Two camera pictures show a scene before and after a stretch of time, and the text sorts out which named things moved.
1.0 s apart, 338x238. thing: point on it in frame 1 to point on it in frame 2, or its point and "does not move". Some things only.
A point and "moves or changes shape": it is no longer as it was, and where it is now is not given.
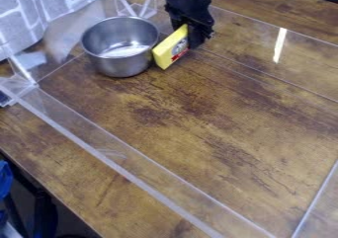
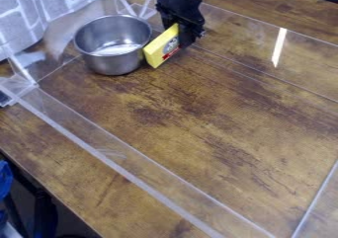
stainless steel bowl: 119,42 moves or changes shape
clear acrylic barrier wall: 119,157 does not move
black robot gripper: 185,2 to 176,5
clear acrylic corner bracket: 135,10 does not move
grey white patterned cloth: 29,6 does not move
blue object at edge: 5,180 does not move
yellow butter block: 171,47 moves or changes shape
